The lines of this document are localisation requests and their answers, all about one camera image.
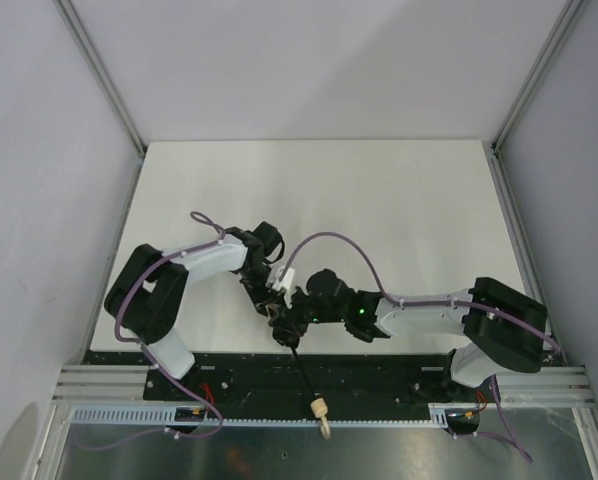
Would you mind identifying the beige folding umbrella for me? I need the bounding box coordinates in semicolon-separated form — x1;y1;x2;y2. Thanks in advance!
266;299;334;442

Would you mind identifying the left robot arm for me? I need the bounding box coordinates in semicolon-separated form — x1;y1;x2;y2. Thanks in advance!
103;222;285;380

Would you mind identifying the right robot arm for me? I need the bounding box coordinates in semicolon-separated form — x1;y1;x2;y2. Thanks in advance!
266;268;548;388

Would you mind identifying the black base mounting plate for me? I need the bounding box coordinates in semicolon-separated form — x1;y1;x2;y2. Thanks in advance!
142;351;500;421

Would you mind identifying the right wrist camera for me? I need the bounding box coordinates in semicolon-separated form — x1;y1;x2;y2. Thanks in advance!
266;265;295;293

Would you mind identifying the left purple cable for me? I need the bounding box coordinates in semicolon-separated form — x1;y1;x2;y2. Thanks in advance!
71;210;228;451

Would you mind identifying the white slotted cable duct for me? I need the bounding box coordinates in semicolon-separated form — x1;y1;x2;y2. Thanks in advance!
71;405;478;428

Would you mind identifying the right aluminium frame post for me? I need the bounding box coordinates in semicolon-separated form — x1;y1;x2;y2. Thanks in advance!
491;0;588;156

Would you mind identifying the aluminium frame post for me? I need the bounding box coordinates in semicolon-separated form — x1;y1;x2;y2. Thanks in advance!
53;0;147;158
491;0;588;156

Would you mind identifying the left aluminium frame post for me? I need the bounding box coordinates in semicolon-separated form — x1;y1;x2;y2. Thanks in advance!
53;0;147;158

